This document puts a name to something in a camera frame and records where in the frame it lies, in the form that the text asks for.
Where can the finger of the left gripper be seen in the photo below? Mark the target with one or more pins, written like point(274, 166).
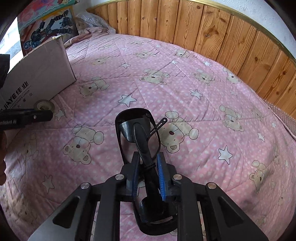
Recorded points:
point(23, 117)

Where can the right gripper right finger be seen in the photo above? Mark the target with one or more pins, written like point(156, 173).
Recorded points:
point(205, 212)

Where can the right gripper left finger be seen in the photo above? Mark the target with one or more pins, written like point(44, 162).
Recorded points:
point(92, 212)

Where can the black safety glasses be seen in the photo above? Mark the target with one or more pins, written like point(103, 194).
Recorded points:
point(148, 178)

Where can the person's left hand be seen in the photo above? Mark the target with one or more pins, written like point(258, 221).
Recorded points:
point(2, 157)

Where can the green tape roll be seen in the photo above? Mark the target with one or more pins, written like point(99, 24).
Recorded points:
point(44, 105)

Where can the white cardboard box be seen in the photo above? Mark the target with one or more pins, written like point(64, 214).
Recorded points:
point(40, 75)

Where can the pink girl toy box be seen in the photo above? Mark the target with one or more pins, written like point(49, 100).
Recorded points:
point(39, 8)

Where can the robot toy box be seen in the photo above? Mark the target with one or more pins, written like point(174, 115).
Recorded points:
point(58, 23)

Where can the bubble wrap at headboard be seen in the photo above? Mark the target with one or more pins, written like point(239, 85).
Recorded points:
point(89, 23)

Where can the pink bear-print quilt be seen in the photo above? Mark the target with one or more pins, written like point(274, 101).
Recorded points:
point(218, 130)

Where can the wooden headboard panel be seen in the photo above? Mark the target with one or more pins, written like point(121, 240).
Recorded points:
point(216, 32)

